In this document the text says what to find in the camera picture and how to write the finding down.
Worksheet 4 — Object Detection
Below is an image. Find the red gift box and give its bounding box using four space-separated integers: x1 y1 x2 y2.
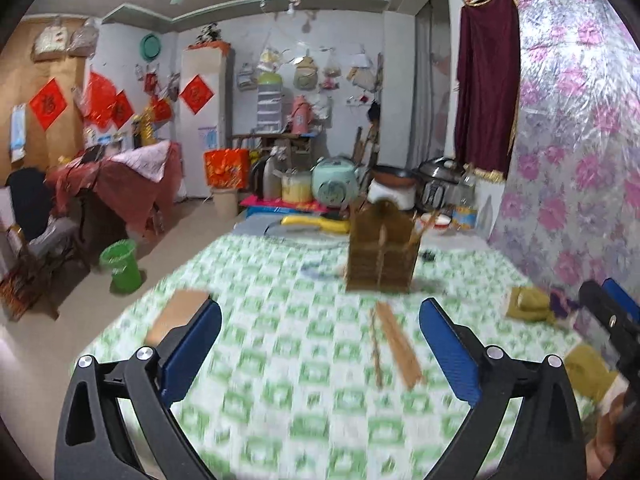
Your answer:
203 148 250 190

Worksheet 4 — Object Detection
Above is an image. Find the pink thermos flask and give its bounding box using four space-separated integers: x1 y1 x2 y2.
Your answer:
291 96 312 136

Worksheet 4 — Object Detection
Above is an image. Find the yellow plastic tool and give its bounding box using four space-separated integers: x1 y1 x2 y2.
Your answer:
281 214 350 235

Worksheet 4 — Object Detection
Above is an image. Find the brown frying pan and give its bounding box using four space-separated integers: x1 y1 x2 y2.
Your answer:
371 165 416 188

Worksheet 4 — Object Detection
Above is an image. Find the silver black pressure cooker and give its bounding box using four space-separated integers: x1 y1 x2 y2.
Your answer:
416 157 464 210

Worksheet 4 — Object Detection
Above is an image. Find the green plastic waste bin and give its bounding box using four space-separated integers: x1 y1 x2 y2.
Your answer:
100 238 142 294

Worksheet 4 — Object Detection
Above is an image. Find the dark red velvet curtain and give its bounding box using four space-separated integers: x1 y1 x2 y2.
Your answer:
454 0 521 182

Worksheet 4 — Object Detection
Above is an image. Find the red diamond fu poster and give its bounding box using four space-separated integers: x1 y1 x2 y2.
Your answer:
29 78 67 131

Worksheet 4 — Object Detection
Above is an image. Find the black chair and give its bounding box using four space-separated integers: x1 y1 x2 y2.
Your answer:
1 167 90 321

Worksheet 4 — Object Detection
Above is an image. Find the cream yellow lidded pot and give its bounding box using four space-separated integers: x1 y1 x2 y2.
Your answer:
281 169 314 205

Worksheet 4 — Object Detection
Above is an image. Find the white plastic drawer unit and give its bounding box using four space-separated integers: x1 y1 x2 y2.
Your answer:
256 82 283 133

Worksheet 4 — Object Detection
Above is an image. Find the white refrigerator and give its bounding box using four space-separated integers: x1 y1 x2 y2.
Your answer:
176 41 231 198

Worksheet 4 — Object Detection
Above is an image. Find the yellow plush toy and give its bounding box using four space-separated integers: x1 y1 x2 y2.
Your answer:
504 286 555 324

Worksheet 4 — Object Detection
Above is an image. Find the person's right hand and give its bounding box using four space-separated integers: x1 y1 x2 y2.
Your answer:
586 393 625 480

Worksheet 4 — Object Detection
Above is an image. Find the green white patterned tablecloth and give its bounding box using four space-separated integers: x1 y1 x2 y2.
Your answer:
88 234 578 479

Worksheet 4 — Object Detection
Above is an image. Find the mint green rice cooker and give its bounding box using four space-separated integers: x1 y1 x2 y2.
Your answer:
311 157 359 208

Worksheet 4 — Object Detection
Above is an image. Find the brown flat case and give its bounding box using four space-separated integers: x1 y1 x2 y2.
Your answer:
144 289 209 347

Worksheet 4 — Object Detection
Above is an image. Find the stainless electric kettle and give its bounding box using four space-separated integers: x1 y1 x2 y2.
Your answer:
250 155 282 200

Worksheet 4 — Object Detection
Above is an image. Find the red cloth covered table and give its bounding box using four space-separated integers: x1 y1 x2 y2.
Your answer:
46 141 182 234

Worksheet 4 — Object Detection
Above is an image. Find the wooden slatted utensil holder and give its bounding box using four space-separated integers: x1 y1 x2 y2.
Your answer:
345 200 420 294

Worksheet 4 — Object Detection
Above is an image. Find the blue band on table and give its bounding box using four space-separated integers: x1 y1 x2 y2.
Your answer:
300 262 346 282

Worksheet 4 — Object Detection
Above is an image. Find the floral plastic wall sheet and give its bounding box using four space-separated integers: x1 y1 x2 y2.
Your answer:
489 0 639 296

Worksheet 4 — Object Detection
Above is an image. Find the clear plastic oil bottle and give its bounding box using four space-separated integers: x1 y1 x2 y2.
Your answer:
452 166 478 231

